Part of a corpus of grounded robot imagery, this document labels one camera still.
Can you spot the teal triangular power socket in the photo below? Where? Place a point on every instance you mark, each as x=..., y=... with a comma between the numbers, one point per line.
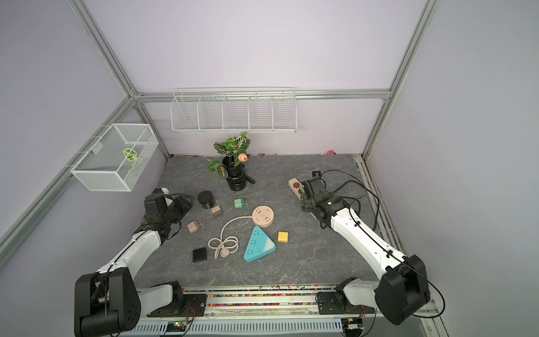
x=259, y=245

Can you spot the green charger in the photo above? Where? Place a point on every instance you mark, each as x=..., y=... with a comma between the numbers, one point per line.
x=240, y=203

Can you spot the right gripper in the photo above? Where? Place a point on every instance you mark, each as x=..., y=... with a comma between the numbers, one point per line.
x=304, y=203

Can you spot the black cylinder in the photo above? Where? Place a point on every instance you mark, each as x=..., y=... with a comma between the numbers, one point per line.
x=206, y=199

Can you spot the small white wire basket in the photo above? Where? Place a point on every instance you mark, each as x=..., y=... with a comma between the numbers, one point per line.
x=104, y=168

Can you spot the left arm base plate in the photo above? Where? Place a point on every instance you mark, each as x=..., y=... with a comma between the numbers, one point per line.
x=191, y=305

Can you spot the aluminium rail frame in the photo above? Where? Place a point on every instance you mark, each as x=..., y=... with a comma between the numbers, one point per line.
x=259, y=310

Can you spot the cream power strip red outlets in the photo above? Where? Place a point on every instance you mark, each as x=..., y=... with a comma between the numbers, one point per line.
x=296, y=186

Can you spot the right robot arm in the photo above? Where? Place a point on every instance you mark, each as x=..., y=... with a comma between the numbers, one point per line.
x=402, y=286

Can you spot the yellow charger plug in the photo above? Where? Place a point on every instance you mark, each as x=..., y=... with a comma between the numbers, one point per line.
x=283, y=237

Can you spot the round pink power socket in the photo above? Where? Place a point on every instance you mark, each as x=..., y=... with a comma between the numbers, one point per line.
x=263, y=216

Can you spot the wide white wire basket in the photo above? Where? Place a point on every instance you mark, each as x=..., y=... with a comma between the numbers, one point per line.
x=234, y=110

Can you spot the black plant pot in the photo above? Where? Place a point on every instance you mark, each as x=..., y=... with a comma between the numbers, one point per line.
x=236, y=177

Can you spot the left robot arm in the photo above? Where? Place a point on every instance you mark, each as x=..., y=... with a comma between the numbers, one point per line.
x=107, y=302

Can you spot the artificial green leaf plant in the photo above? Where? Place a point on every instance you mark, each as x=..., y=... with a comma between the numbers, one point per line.
x=235, y=153

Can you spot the black charger plug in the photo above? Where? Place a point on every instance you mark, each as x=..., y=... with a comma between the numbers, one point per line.
x=199, y=254

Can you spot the pink charger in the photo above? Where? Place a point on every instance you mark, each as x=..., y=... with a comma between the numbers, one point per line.
x=194, y=226
x=217, y=211

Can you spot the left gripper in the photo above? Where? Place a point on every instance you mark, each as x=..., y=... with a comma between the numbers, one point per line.
x=184, y=205

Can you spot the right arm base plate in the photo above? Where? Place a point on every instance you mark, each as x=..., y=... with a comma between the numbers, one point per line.
x=332, y=303

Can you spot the green leaf in small basket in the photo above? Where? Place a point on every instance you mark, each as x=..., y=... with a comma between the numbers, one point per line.
x=130, y=154

